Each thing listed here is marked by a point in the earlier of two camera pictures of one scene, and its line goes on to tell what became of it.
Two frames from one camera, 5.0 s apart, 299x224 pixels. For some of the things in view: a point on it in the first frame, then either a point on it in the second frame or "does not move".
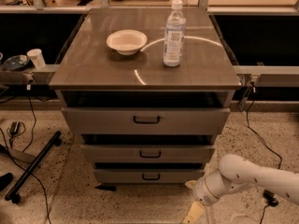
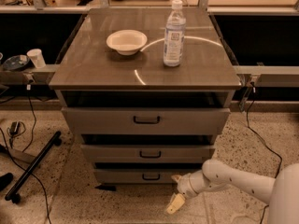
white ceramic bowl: [127, 42] does not move
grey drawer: [148, 175] does not move
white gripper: [200, 192] to [185, 185]
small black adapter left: [15, 127] does not move
